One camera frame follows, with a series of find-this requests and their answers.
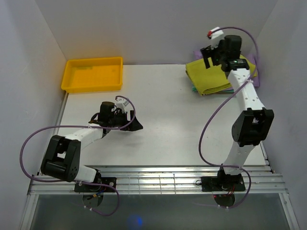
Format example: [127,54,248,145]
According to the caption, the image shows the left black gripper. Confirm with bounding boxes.
[109,110,143,132]

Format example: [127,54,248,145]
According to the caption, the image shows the yellow-green trousers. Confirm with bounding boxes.
[185,54,259,97]

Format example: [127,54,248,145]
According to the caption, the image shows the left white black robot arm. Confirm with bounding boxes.
[41,99,143,192]

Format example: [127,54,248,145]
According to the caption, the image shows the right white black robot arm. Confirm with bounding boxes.
[201,31,274,192]

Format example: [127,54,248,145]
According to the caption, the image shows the folded purple trousers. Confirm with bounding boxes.
[193,49,261,91]

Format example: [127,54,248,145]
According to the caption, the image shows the yellow plastic tray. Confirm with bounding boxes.
[61,57,123,93]

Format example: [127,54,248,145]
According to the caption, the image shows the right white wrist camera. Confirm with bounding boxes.
[207,27,224,49]

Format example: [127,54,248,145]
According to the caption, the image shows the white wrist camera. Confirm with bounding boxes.
[115,98,130,114]
[207,27,224,49]

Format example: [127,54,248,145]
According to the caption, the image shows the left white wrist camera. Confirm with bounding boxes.
[115,98,130,114]

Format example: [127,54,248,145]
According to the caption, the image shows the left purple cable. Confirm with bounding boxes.
[19,95,137,216]

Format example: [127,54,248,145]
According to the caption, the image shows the purple cable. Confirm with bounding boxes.
[19,95,137,216]
[191,26,260,209]

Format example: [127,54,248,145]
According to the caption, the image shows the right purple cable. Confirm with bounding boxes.
[191,26,260,209]

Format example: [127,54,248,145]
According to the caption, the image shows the aluminium rail frame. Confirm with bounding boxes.
[19,144,301,230]

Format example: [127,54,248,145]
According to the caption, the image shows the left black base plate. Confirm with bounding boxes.
[74,177,117,193]

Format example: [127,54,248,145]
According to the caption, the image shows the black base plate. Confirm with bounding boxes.
[74,177,117,193]
[201,176,246,192]

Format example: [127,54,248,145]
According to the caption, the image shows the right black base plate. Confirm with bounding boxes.
[201,176,246,192]

